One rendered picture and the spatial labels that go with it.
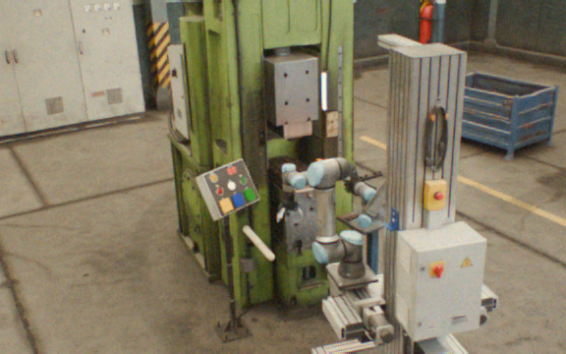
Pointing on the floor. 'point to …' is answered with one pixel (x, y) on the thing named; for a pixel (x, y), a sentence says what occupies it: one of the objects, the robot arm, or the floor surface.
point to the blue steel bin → (507, 111)
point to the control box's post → (229, 267)
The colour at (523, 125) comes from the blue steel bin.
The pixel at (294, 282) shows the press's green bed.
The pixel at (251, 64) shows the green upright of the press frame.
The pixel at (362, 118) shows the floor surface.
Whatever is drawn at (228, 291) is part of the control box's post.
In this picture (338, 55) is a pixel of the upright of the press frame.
